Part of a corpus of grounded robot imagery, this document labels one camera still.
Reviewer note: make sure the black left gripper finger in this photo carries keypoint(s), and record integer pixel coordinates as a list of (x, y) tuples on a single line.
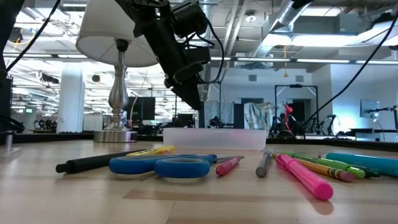
[(186, 87)]

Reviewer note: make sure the clear plastic supply box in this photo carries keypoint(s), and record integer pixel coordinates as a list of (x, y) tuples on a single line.
[(214, 140)]

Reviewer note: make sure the yellow highlighter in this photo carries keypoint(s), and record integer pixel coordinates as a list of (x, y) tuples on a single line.
[(155, 150)]

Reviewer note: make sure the small red-pink pen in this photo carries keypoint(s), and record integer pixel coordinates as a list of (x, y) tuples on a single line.
[(225, 168)]

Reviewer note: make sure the grey pen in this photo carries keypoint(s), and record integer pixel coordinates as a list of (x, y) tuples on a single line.
[(263, 168)]

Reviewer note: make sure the thick black pen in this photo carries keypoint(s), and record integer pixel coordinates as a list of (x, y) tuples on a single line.
[(93, 162)]

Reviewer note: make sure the pink highlighter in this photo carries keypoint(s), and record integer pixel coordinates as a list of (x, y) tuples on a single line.
[(304, 177)]

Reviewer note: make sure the yellow pencil pink eraser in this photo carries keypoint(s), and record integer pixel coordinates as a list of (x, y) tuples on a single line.
[(329, 171)]

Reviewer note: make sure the light green marker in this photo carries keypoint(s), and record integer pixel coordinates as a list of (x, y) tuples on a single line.
[(335, 164)]

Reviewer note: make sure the teal marker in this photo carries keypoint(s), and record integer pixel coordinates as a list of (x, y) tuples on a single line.
[(367, 161)]

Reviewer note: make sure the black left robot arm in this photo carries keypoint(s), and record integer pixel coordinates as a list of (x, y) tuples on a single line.
[(140, 12)]

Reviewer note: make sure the black monitor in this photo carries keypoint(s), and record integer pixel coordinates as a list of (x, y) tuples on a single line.
[(144, 109)]

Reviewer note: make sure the white shade table lamp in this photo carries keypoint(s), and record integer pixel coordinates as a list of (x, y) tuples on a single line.
[(102, 25)]

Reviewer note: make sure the patterned cloth cover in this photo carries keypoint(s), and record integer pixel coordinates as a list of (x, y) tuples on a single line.
[(258, 115)]

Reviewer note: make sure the white building column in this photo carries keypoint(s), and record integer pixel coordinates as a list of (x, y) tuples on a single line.
[(71, 109)]

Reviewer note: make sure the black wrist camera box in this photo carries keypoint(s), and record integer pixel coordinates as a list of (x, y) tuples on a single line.
[(189, 20)]

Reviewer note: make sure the black aluminium table frame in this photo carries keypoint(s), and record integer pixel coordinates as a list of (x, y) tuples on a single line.
[(46, 137)]

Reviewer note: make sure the wall mounted screen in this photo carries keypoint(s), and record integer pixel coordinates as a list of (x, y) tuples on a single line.
[(370, 109)]

